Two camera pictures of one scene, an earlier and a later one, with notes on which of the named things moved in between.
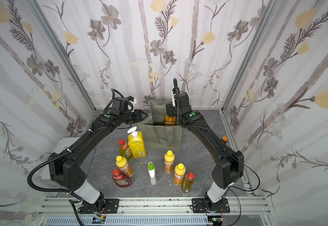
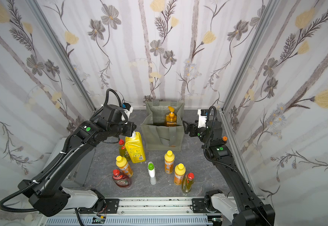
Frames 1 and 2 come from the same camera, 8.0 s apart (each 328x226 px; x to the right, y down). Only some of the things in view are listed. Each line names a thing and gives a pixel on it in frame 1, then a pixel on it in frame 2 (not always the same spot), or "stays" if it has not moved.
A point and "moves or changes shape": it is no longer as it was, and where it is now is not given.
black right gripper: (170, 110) → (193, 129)
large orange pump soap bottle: (170, 121) stays
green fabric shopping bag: (157, 135) stays
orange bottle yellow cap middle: (169, 158) stays
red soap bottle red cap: (120, 180) stays
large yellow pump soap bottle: (136, 143) moves or changes shape
